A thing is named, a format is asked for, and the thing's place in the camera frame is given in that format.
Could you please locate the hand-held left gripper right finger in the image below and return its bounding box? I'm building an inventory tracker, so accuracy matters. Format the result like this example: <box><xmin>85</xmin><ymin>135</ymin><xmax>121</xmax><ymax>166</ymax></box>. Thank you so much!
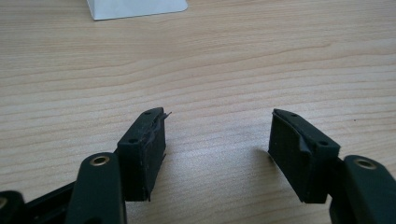
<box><xmin>267</xmin><ymin>108</ymin><xmax>342</xmax><ymax>204</ymax></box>

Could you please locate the gray expandable book rack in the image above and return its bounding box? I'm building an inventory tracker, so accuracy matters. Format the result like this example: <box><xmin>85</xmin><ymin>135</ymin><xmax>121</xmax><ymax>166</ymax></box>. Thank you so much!
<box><xmin>86</xmin><ymin>0</ymin><xmax>189</xmax><ymax>21</ymax></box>

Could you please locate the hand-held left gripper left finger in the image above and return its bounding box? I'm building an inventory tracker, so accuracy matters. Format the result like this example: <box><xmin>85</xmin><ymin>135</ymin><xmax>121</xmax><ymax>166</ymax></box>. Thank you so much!
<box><xmin>116</xmin><ymin>106</ymin><xmax>172</xmax><ymax>203</ymax></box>

